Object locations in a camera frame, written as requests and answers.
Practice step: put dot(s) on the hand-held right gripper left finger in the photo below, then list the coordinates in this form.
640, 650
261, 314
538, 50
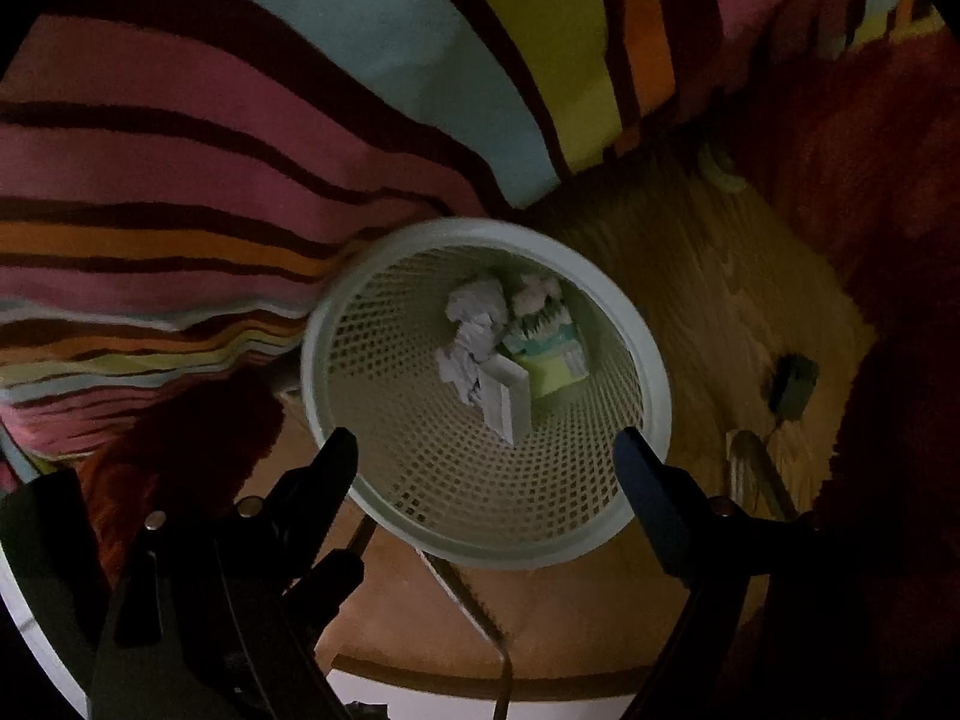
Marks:
322, 480

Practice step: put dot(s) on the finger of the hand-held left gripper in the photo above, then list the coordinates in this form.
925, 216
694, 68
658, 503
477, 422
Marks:
326, 592

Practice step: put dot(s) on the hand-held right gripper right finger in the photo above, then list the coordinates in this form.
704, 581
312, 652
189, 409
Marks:
652, 502

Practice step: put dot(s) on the white mesh wastebasket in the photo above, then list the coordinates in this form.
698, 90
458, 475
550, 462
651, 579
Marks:
450, 480

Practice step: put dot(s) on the green cardboard box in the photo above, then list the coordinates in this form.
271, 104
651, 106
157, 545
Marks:
551, 381

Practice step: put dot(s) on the white box with blue print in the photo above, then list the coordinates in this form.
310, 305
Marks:
506, 401

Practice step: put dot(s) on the small teal and white box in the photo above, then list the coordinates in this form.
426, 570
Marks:
544, 343

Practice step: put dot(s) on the pink and white paper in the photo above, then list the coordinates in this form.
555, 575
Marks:
534, 296

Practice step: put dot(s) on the black power adapter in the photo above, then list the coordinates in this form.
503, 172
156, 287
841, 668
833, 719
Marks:
793, 382

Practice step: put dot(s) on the striped bed sheet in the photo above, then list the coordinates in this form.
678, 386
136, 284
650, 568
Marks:
225, 165

